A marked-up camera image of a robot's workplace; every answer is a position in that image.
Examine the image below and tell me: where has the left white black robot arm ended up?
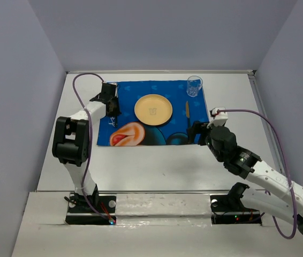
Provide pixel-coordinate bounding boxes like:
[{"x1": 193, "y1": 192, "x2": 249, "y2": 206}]
[{"x1": 52, "y1": 82, "x2": 120, "y2": 213}]

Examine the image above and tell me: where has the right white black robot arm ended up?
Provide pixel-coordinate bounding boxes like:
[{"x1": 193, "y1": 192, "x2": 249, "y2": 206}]
[{"x1": 187, "y1": 121, "x2": 303, "y2": 235}]

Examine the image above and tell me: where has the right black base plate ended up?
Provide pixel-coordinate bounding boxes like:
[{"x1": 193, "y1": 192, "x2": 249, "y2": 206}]
[{"x1": 210, "y1": 194, "x2": 262, "y2": 225}]

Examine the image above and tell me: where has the blue Mickey placemat cloth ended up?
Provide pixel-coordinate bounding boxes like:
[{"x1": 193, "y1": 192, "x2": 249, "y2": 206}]
[{"x1": 97, "y1": 80, "x2": 209, "y2": 146}]

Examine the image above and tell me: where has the gold knife green handle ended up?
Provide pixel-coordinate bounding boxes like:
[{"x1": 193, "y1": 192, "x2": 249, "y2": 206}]
[{"x1": 185, "y1": 101, "x2": 191, "y2": 128}]

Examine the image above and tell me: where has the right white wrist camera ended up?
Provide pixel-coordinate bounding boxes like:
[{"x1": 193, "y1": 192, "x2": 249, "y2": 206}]
[{"x1": 207, "y1": 107, "x2": 228, "y2": 129}]

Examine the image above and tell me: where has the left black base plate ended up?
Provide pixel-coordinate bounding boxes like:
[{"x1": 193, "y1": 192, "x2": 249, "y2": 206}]
[{"x1": 64, "y1": 193, "x2": 117, "y2": 225}]

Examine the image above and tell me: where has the clear plastic cup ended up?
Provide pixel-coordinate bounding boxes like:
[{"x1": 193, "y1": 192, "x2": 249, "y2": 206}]
[{"x1": 186, "y1": 75, "x2": 203, "y2": 97}]

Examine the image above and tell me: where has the gold fork green handle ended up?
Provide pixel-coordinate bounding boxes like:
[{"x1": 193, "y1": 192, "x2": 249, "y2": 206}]
[{"x1": 112, "y1": 85, "x2": 120, "y2": 128}]

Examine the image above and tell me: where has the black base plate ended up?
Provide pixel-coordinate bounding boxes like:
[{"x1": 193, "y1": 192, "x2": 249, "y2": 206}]
[
  {"x1": 210, "y1": 194, "x2": 262, "y2": 225},
  {"x1": 64, "y1": 193, "x2": 117, "y2": 225}
]

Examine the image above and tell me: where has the yellow round plate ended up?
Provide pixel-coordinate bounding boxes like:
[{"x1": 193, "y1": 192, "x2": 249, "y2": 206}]
[{"x1": 134, "y1": 94, "x2": 173, "y2": 126}]

